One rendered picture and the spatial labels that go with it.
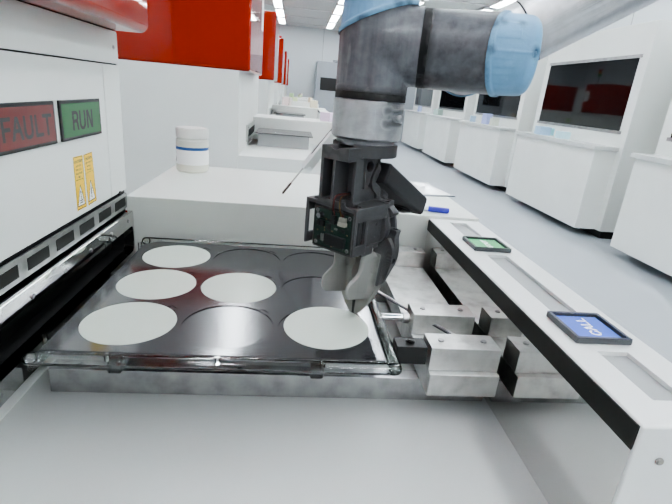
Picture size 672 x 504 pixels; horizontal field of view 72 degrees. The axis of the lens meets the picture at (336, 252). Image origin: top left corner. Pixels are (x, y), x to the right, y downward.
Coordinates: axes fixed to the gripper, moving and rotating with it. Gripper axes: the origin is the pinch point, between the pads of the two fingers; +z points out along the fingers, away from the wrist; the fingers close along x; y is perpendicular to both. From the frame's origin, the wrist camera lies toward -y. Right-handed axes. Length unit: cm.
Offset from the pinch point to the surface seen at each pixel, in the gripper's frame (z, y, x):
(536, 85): -56, -637, -187
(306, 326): 1.2, 7.9, -1.5
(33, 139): -17.4, 25.7, -26.3
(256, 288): 1.3, 5.2, -13.4
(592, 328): -5.2, -4.3, 25.1
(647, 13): -141, -638, -81
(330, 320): 1.2, 4.7, -0.5
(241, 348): 1.2, 16.5, -2.7
